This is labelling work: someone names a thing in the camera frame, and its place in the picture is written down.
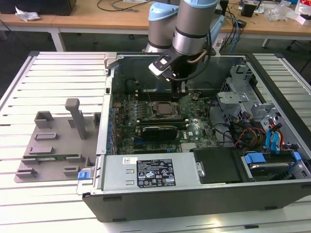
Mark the open black PC case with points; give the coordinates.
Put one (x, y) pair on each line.
(170, 206)

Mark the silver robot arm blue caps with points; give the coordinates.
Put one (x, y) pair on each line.
(192, 24)

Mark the crumpled white paper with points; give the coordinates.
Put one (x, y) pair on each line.
(26, 14)

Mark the clear plastic bags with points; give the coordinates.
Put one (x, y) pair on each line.
(281, 12)

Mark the round coin battery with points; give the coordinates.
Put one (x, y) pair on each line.
(195, 97)

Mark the blue expansion slot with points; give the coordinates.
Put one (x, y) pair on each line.
(138, 141)

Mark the small black device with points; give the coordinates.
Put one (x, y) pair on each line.
(241, 23)

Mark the green RAM stick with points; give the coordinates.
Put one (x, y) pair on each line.
(48, 157)

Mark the silver drive cage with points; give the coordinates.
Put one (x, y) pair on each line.
(230, 97)

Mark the silver power supply unit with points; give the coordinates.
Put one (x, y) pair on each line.
(114, 170)

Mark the blue case latch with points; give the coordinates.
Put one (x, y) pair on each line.
(83, 175)

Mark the green motherboard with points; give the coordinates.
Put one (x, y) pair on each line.
(201, 131)

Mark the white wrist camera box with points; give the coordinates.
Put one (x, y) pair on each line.
(158, 69)

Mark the white labelled box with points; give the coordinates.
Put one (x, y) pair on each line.
(218, 44)

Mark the black graphics card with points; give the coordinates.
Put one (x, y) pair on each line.
(158, 133)

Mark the black desktop box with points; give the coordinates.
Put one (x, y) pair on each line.
(36, 7)

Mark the blue disk carrier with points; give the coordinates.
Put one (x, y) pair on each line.
(255, 159)

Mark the silver finned chipset heatsink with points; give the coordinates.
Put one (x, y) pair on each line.
(188, 146)

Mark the black plastic shroud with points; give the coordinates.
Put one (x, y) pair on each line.
(218, 165)

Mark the thin metal locking lever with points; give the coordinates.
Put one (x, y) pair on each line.
(148, 95)

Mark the CPU socket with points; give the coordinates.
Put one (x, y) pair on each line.
(167, 117)

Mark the silver square CPU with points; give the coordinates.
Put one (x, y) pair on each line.
(166, 109)

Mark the grey parts rack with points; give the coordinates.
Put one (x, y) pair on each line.
(60, 145)

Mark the white and red box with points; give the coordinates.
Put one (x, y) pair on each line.
(305, 9)

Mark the wooden desk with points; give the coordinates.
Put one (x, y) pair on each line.
(97, 21)

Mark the black computer tower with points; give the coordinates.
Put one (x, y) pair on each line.
(224, 7)

